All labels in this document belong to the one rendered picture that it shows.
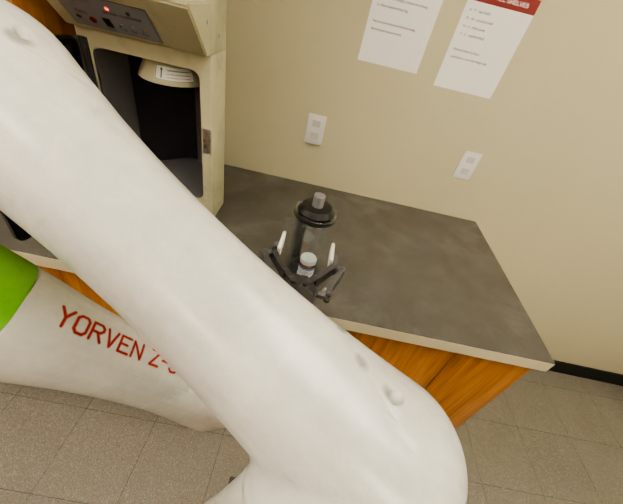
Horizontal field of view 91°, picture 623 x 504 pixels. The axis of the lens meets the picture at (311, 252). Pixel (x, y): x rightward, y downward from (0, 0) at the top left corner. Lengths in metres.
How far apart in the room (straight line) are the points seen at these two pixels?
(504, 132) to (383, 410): 1.30
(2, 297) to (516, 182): 1.54
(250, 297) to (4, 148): 0.17
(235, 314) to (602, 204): 1.70
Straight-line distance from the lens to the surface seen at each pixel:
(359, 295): 0.91
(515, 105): 1.42
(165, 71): 0.97
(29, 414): 1.89
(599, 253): 1.98
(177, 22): 0.81
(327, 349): 0.21
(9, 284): 0.38
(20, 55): 0.30
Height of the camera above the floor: 1.57
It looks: 39 degrees down
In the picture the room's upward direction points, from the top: 14 degrees clockwise
